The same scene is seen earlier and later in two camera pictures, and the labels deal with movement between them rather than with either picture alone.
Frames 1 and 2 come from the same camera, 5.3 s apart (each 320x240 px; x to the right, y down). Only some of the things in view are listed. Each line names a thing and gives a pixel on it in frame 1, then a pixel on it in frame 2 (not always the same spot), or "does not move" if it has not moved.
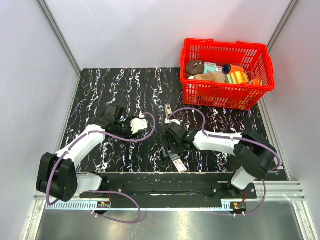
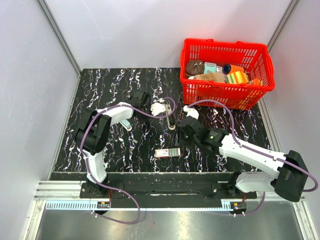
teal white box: (209, 67) does not move
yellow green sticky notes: (238, 77) does not move
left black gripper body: (123, 129) -> (147, 109)
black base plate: (171, 190) does not move
